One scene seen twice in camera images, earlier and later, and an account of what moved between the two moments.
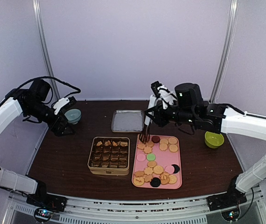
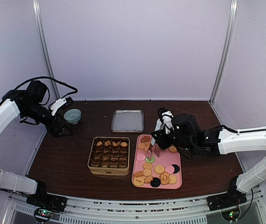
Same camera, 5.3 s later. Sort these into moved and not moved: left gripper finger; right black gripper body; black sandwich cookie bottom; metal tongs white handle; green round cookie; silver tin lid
Moved: metal tongs white handle; right black gripper body
Not moved: silver tin lid; left gripper finger; black sandwich cookie bottom; green round cookie
